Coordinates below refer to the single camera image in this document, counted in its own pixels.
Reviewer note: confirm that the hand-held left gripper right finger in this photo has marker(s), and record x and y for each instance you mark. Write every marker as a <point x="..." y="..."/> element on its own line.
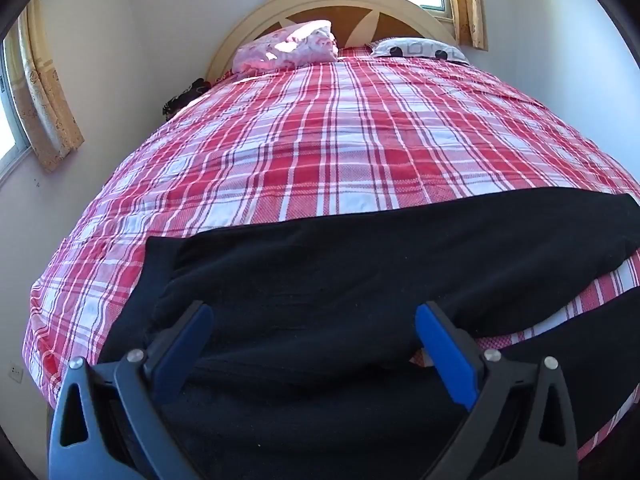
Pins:
<point x="445" y="355"/>

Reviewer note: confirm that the white wall socket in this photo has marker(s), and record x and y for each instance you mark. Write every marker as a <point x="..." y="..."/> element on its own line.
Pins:
<point x="16" y="372"/>

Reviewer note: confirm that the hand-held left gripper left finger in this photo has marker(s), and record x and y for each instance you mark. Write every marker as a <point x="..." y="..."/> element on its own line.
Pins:
<point x="185" y="355"/>

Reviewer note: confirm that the dark cloth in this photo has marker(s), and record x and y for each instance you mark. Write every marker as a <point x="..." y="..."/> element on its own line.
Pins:
<point x="182" y="97"/>

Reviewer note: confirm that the black pants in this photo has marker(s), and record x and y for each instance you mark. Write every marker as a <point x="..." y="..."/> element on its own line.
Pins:
<point x="325" y="270"/>

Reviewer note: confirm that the white patterned pillow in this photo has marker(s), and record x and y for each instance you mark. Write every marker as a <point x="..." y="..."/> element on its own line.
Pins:
<point x="415" y="49"/>

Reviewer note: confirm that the red plaid bed sheet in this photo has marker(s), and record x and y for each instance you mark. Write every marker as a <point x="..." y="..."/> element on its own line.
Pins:
<point x="325" y="150"/>

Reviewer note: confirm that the yellow patterned curtain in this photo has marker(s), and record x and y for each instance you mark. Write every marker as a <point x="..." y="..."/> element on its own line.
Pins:
<point x="45" y="90"/>
<point x="467" y="5"/>

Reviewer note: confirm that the pink pillow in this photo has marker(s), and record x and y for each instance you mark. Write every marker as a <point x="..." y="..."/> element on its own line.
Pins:
<point x="290" y="50"/>

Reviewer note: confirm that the cream wooden headboard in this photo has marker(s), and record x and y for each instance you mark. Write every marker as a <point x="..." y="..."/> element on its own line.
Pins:
<point x="260" y="20"/>

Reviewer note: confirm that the sliding window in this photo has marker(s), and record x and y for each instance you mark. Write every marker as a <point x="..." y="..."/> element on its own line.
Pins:
<point x="10" y="125"/>

